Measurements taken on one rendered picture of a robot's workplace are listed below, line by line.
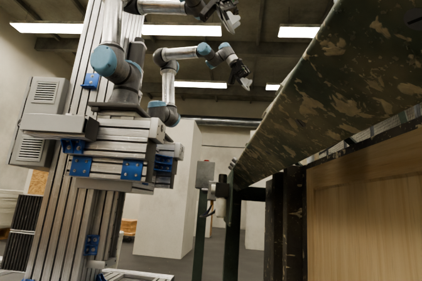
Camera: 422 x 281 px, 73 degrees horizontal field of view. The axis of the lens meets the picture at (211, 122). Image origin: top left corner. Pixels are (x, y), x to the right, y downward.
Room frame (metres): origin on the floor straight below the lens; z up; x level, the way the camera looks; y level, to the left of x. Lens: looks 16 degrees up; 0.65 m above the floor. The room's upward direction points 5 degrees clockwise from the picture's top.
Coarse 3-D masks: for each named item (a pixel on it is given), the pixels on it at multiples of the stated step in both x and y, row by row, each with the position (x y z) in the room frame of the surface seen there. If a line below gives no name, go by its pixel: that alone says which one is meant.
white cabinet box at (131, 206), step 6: (126, 198) 5.62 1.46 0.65; (132, 198) 5.61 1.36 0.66; (138, 198) 5.59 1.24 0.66; (126, 204) 5.62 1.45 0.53; (132, 204) 5.60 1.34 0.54; (138, 204) 5.59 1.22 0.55; (126, 210) 5.62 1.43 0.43; (132, 210) 5.60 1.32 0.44; (138, 210) 5.59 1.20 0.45; (126, 216) 5.61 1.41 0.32; (132, 216) 5.60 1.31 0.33
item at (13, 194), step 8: (0, 192) 3.84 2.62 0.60; (8, 192) 3.98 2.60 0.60; (16, 192) 4.12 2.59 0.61; (0, 200) 3.90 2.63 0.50; (8, 200) 4.04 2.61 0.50; (16, 200) 4.17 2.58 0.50; (0, 208) 3.94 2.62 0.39; (8, 208) 4.08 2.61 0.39; (0, 216) 3.97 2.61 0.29; (8, 216) 4.10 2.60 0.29; (0, 224) 4.00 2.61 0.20; (8, 224) 4.14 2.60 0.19; (0, 232) 4.18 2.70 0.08; (8, 232) 4.20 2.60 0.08
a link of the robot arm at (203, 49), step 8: (160, 48) 1.74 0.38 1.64; (176, 48) 1.69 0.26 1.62; (184, 48) 1.65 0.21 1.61; (192, 48) 1.62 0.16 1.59; (200, 48) 1.57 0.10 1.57; (208, 48) 1.57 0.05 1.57; (160, 56) 1.74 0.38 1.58; (168, 56) 1.73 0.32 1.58; (176, 56) 1.70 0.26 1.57; (184, 56) 1.68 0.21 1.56; (192, 56) 1.65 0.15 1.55; (200, 56) 1.63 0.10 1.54; (208, 56) 1.62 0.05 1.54; (160, 64) 1.82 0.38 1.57
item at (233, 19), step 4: (228, 12) 0.97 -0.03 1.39; (232, 16) 0.97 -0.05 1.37; (236, 16) 0.97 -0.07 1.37; (224, 20) 0.99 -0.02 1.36; (228, 20) 0.97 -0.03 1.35; (232, 20) 0.97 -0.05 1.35; (236, 20) 0.97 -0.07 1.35; (228, 24) 0.97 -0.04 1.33; (232, 24) 0.97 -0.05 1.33; (232, 28) 0.98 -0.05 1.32; (232, 32) 0.99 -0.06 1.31
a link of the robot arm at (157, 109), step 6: (150, 102) 1.72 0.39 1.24; (156, 102) 1.71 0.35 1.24; (162, 102) 1.72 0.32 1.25; (150, 108) 1.72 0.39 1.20; (156, 108) 1.71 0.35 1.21; (162, 108) 1.73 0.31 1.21; (150, 114) 1.71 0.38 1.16; (156, 114) 1.71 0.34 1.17; (162, 114) 1.73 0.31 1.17; (168, 114) 1.79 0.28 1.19
